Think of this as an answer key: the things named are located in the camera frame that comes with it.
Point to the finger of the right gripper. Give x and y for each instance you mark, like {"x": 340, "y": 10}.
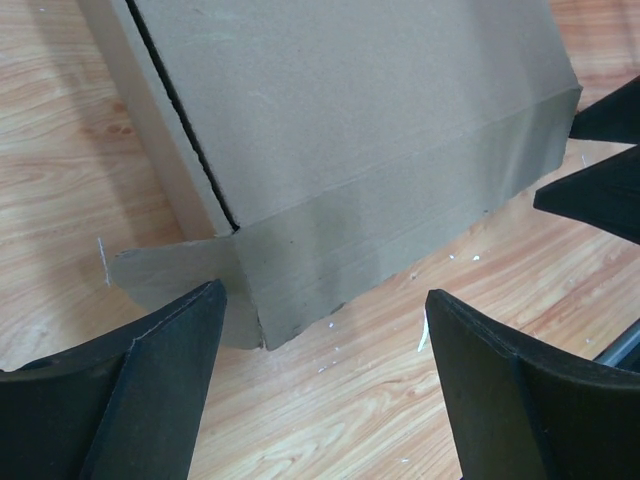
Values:
{"x": 614, "y": 118}
{"x": 604, "y": 195}

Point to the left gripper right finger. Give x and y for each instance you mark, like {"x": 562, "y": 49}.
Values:
{"x": 520, "y": 408}

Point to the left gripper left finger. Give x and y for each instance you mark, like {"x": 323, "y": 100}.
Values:
{"x": 125, "y": 405}

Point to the cardboard box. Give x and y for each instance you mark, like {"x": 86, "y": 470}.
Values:
{"x": 310, "y": 150}

